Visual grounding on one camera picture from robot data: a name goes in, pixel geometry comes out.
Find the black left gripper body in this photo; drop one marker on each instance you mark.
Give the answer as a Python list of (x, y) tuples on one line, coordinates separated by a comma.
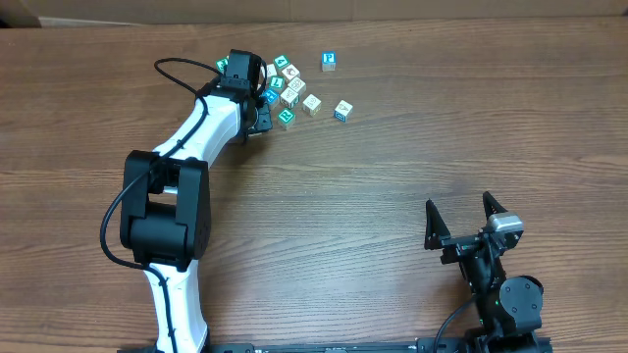
[(263, 117)]

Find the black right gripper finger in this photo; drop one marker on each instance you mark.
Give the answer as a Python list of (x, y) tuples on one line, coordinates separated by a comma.
[(491, 206), (436, 230)]

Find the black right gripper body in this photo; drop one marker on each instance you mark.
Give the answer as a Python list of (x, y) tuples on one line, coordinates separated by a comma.
[(460, 248)]

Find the green R wooden block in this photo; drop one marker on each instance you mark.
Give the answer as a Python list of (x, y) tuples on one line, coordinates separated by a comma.
[(286, 118)]

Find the white block blue side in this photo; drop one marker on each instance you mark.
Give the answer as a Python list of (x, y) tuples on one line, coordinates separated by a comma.
[(342, 111)]

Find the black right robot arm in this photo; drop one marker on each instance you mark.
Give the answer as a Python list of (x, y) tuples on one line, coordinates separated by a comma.
[(509, 309)]

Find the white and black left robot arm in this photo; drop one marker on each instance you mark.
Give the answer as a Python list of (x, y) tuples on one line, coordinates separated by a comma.
[(166, 214)]

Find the blue H wooden block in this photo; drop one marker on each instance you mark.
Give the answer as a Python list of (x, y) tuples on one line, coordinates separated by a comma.
[(272, 98)]

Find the green L wooden block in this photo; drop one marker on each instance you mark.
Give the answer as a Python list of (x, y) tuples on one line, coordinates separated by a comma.
[(277, 84)]

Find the white pretzel picture block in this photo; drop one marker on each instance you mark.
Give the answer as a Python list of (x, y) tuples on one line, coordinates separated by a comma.
[(298, 85)]

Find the white pineapple wooden block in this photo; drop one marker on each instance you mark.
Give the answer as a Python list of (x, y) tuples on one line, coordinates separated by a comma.
[(311, 105)]

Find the white acorn picture block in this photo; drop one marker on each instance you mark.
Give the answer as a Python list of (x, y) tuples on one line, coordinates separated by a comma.
[(290, 72)]

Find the green top wooden block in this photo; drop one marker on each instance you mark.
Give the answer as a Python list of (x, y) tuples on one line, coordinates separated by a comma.
[(281, 62)]

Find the green letter wooden block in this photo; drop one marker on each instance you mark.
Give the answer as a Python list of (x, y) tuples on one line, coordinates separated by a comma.
[(221, 64)]

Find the blue P wooden block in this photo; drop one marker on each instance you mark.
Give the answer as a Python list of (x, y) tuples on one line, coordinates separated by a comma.
[(328, 61)]

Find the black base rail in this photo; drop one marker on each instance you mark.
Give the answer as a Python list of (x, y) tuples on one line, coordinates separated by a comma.
[(420, 345)]

